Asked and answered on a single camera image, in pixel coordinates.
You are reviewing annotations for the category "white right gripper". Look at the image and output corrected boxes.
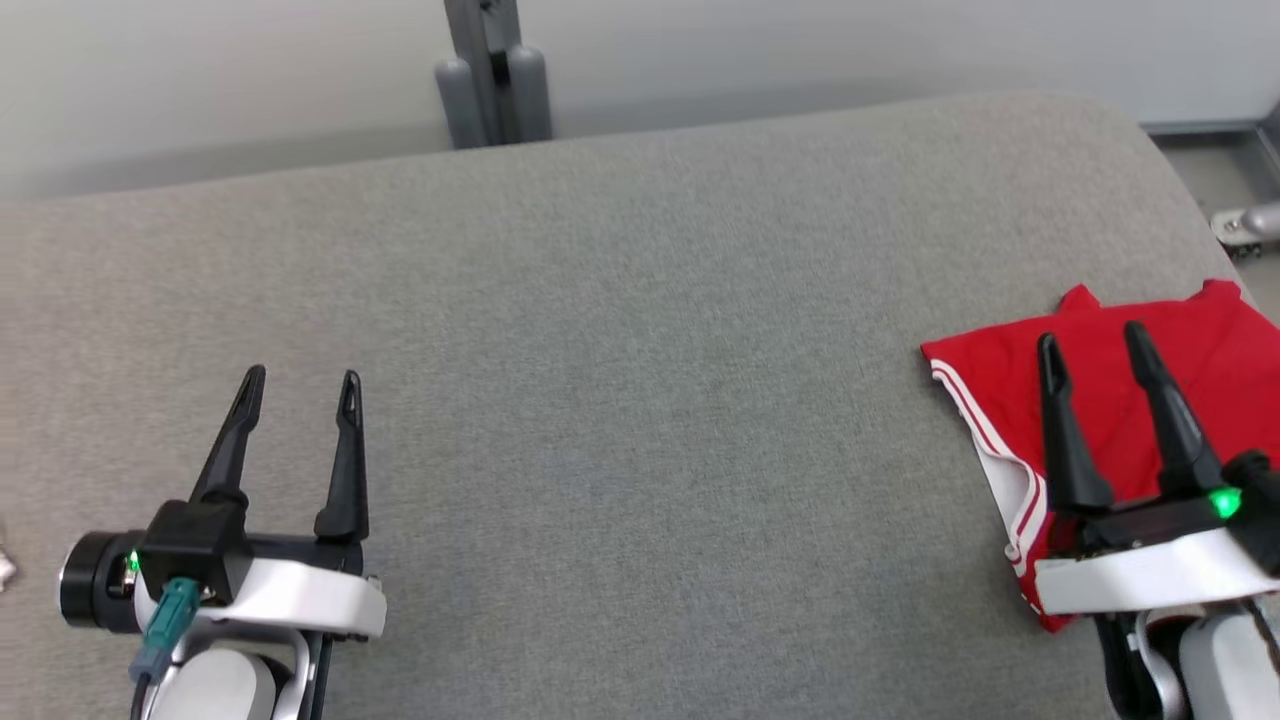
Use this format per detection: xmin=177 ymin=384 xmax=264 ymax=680
xmin=1033 ymin=321 xmax=1280 ymax=617

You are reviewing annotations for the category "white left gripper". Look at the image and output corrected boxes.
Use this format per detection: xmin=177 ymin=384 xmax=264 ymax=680
xmin=188 ymin=365 xmax=388 ymax=642

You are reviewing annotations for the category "red white Bulls jersey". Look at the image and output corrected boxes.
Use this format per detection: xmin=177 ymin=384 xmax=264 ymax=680
xmin=920 ymin=280 xmax=1280 ymax=633

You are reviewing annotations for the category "black left cable teal plug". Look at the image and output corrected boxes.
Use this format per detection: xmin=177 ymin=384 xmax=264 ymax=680
xmin=128 ymin=577 xmax=203 ymax=720

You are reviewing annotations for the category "black cable teal plug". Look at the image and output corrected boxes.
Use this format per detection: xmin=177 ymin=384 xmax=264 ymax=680
xmin=1245 ymin=598 xmax=1280 ymax=691
xmin=128 ymin=577 xmax=203 ymax=720

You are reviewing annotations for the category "black right cable teal plug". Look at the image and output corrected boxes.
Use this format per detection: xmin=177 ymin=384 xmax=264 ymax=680
xmin=1245 ymin=598 xmax=1280 ymax=691

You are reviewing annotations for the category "grey metal frame with bars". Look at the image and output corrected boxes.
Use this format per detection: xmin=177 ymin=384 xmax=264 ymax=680
xmin=1140 ymin=118 xmax=1280 ymax=263

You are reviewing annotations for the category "grey metal upright post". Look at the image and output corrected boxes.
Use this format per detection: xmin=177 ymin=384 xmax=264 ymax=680
xmin=433 ymin=0 xmax=553 ymax=150

